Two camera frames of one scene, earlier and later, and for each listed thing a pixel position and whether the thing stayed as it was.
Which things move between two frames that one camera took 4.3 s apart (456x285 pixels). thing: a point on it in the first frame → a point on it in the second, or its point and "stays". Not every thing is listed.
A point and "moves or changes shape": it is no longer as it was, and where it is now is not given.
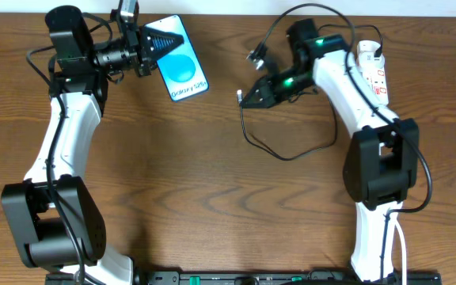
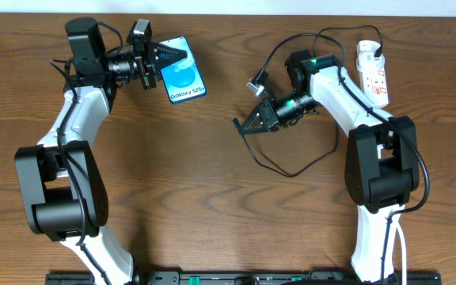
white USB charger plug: (366, 49) stays
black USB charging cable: (378, 55) → (336, 123)
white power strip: (375, 80) stays
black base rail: (135, 277) stays
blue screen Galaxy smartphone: (181, 69) moves or changes shape
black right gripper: (271, 95) → (266, 112)
